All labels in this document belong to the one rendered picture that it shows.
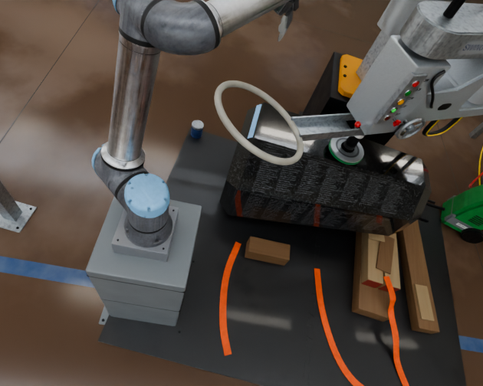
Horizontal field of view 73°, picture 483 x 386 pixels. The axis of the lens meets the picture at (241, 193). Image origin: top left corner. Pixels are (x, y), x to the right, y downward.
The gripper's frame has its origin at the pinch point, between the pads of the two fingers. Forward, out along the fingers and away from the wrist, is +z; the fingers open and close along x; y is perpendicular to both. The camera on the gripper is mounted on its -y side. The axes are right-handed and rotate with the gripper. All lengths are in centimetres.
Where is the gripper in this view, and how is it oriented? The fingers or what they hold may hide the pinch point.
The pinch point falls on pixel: (266, 28)
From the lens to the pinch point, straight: 146.7
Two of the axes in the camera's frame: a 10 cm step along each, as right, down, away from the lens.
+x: 6.5, 7.5, -0.7
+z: -5.5, 5.4, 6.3
